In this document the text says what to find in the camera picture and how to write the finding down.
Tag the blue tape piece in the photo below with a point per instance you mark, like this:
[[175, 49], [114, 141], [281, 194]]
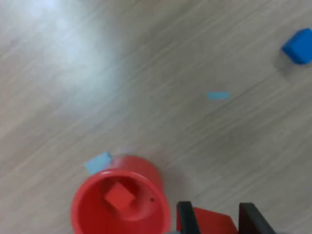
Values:
[[219, 95], [97, 163]]

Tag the blue cube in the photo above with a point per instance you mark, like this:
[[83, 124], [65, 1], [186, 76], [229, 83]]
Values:
[[299, 47]]

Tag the red plastic bin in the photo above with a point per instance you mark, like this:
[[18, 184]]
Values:
[[92, 219]]

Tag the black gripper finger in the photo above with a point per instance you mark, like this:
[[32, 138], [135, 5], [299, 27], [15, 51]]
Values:
[[253, 221], [187, 219]]

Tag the red cube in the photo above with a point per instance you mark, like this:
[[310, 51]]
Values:
[[119, 196], [217, 221]]

